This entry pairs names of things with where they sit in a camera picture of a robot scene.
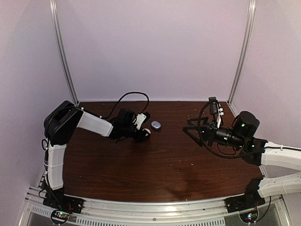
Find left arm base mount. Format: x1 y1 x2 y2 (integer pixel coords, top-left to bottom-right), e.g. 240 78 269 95
43 196 84 225

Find black braided cable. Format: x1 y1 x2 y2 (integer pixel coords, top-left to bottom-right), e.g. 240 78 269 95
101 92 150 120
198 101 259 159

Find aluminium frame post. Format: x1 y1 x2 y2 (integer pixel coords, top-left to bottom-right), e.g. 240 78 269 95
227 0 256 105
49 0 79 105

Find left black braided cable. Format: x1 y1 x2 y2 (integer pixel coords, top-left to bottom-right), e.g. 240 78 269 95
101 92 150 120

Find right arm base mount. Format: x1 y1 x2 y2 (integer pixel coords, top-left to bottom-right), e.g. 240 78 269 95
225 194 266 224

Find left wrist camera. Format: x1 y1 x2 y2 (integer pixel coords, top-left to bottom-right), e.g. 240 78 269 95
133 112 151 130

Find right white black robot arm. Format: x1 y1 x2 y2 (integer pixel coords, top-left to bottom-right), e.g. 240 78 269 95
182 111 301 208

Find purple earbud charging case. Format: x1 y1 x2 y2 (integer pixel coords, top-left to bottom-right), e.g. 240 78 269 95
151 121 162 130

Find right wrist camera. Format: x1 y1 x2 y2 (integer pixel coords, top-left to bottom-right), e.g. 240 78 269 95
208 97 224 128

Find right aluminium frame post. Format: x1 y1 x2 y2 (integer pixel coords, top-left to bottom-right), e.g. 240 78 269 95
227 0 256 105

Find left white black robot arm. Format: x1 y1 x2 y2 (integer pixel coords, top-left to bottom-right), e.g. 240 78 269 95
41 101 151 209

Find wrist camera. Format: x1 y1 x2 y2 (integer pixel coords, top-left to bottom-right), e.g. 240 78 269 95
133 112 151 130
208 97 224 128

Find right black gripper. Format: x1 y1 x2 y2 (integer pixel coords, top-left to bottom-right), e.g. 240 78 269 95
183 116 246 149

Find right black braided cable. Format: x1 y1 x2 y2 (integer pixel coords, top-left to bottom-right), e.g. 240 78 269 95
198 101 259 159

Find left aluminium frame post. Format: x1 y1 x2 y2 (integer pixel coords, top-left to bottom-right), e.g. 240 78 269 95
49 0 79 105

